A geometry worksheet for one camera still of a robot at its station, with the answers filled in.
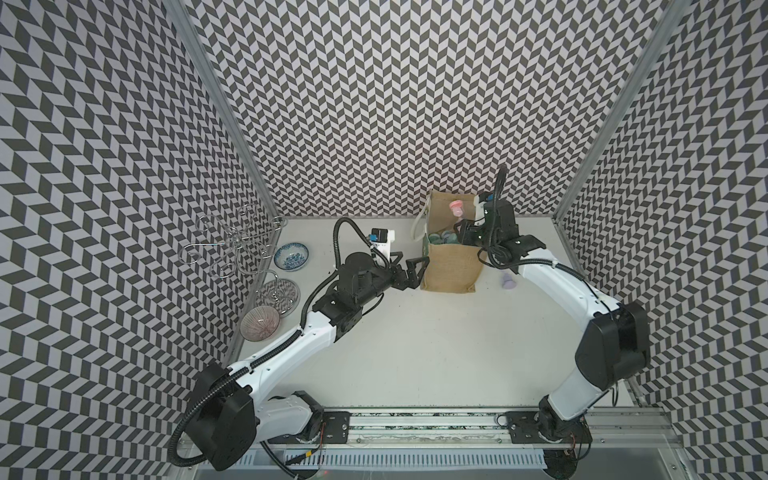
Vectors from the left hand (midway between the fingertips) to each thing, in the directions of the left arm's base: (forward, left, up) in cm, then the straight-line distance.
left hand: (417, 259), depth 74 cm
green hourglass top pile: (+26, -8, -23) cm, 36 cm away
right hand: (+14, -14, -5) cm, 21 cm away
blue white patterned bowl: (+19, +43, -24) cm, 53 cm away
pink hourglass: (+19, -13, 0) cm, 23 cm away
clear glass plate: (+3, +43, -23) cm, 49 cm away
